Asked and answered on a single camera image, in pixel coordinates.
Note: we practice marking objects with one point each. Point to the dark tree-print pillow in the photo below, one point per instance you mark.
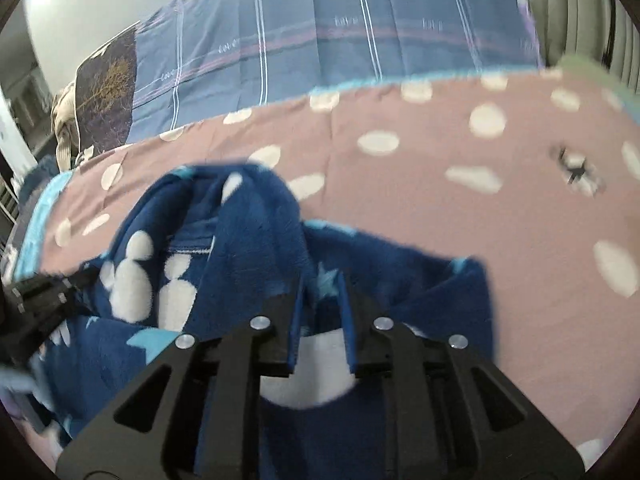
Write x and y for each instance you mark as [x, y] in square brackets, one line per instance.
[107, 90]

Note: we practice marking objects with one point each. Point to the pink polka dot blanket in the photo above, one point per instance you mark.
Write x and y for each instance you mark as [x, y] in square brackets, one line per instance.
[425, 200]

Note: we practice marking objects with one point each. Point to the pale green cloth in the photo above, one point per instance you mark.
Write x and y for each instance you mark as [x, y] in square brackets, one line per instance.
[587, 67]

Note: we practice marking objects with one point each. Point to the dark shelf unit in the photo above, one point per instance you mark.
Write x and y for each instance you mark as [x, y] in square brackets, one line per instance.
[30, 110]

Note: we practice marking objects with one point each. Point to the beige plush cloth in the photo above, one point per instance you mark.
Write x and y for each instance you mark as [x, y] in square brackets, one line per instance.
[64, 125]

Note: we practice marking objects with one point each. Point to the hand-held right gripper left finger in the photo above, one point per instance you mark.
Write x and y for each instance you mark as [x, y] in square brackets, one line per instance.
[296, 330]

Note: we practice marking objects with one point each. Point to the grey ribbed headboard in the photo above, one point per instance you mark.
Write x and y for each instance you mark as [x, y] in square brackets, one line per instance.
[565, 5]

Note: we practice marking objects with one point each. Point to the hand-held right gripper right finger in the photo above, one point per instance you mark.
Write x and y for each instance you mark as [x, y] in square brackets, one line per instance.
[350, 340]

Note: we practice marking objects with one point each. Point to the blue plaid bed sheet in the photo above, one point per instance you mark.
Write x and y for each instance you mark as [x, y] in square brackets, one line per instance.
[300, 35]

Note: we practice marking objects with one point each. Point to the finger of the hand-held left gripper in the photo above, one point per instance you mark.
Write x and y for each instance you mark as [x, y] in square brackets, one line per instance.
[25, 335]
[45, 290]

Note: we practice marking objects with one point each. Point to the dark blue fuzzy cloth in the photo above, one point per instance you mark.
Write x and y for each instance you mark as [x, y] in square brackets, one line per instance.
[42, 172]

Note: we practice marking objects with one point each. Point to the blue fleece star-print garment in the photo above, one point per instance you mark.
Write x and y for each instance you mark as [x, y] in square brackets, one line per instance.
[250, 220]

